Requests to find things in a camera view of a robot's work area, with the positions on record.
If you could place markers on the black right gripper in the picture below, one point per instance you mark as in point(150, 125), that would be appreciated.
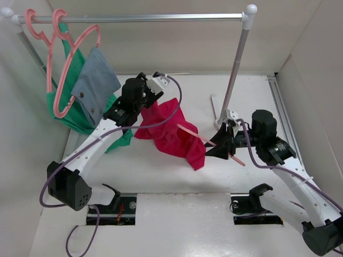
point(221, 138)

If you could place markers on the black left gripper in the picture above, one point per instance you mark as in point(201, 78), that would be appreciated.
point(152, 96)

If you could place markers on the red t shirt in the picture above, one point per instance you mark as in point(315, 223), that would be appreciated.
point(168, 137)

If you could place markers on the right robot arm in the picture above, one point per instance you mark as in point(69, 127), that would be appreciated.
point(315, 215)

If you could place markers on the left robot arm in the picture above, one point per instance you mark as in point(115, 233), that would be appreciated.
point(68, 178)

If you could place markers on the green t shirt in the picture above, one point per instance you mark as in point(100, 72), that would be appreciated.
point(75, 118)

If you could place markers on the pink hanger with clothes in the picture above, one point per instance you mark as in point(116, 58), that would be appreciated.
point(74, 45)

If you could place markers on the blue denim garment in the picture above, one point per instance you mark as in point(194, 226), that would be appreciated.
point(95, 87)

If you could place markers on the metal clothes rack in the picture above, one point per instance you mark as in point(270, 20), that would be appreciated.
point(246, 17)

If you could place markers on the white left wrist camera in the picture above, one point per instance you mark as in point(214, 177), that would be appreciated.
point(157, 83)

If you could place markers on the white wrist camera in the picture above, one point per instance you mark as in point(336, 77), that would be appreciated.
point(157, 83)
point(232, 121)

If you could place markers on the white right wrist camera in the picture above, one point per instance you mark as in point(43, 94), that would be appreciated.
point(232, 121)

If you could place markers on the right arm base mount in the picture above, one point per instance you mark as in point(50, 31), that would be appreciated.
point(247, 209)

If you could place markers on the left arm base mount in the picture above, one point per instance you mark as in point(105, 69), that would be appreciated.
point(118, 211)

